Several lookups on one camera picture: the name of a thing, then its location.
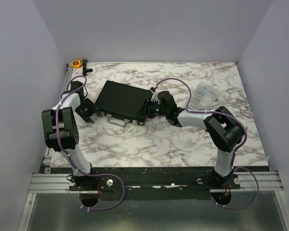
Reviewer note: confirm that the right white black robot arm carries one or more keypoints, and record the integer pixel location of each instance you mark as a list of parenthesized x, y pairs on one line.
[(227, 133)]

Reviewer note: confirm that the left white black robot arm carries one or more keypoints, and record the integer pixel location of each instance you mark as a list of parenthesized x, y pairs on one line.
[(60, 128)]

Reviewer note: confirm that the orange tape measure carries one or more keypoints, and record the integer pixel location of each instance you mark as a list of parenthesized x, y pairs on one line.
[(76, 64)]

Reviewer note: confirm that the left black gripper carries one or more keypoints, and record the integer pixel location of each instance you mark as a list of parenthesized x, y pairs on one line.
[(93, 109)]

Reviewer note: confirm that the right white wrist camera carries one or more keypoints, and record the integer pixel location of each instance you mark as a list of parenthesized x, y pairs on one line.
[(154, 97)]

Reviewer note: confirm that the black poker set case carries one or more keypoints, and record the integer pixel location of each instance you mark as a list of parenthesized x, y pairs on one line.
[(123, 101)]

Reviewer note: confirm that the clear plastic box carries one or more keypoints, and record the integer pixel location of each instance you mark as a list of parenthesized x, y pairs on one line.
[(203, 97)]

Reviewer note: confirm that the black mounting rail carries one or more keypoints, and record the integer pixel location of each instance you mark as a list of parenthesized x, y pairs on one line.
[(139, 183)]

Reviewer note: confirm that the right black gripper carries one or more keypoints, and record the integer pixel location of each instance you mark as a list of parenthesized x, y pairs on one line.
[(149, 104)]

